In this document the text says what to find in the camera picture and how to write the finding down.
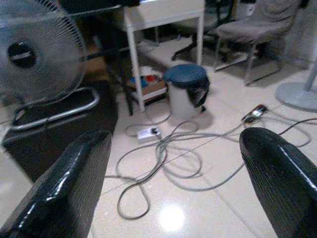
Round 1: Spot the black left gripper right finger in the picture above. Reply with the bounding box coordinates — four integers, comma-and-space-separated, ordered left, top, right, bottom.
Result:
239, 127, 317, 238

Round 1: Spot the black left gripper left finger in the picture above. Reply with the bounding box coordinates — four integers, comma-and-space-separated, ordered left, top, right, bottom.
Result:
0, 130, 112, 238

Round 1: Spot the small black floor device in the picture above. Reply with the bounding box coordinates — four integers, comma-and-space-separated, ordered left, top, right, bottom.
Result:
241, 104, 269, 128

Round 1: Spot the grey floor fan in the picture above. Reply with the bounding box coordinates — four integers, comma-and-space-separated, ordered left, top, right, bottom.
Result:
0, 0, 100, 131

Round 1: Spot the black box cabinet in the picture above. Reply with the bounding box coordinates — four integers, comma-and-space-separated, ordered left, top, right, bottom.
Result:
1, 79, 119, 183

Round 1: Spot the grey round stand base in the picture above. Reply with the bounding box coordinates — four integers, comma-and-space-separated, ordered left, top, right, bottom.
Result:
274, 53, 317, 112

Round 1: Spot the white power strip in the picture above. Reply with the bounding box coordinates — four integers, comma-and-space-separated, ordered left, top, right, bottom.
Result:
136, 125, 162, 142

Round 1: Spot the white bin blue lid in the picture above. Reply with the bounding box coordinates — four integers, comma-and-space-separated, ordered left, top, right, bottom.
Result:
163, 63, 211, 119

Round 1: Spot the cardboard box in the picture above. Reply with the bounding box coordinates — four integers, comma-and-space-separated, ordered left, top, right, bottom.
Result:
128, 74, 169, 102

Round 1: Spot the grey upholstered chair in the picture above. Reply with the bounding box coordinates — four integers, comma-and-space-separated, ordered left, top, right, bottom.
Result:
213, 0, 302, 86

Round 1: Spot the white table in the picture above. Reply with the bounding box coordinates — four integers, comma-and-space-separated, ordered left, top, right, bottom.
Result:
123, 0, 206, 112

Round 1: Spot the black floor cable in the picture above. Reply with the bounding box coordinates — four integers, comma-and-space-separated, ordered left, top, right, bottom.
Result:
274, 118, 317, 137

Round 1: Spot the grey floor cable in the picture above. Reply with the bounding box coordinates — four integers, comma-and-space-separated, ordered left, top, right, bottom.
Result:
116, 109, 312, 220

